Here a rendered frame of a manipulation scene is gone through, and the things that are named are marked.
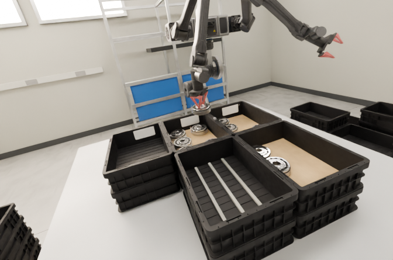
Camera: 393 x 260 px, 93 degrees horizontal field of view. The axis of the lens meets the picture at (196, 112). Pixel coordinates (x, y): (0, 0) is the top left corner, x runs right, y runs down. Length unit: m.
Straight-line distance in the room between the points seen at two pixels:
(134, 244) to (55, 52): 3.30
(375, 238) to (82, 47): 3.75
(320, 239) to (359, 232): 0.14
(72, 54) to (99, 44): 0.45
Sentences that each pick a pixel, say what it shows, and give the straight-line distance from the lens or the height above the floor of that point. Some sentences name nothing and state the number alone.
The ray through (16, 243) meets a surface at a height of 0.42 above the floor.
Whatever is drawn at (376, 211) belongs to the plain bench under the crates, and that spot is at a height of 0.70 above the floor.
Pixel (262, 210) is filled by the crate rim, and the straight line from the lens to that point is 0.60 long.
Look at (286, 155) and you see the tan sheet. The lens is 0.97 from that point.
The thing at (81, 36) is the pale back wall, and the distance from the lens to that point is 3.71.
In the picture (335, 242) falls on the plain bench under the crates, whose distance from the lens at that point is 0.88.
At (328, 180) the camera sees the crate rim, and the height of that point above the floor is 0.93.
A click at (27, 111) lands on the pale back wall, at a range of 4.05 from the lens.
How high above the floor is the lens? 1.38
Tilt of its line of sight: 22 degrees down
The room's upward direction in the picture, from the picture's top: 9 degrees counter-clockwise
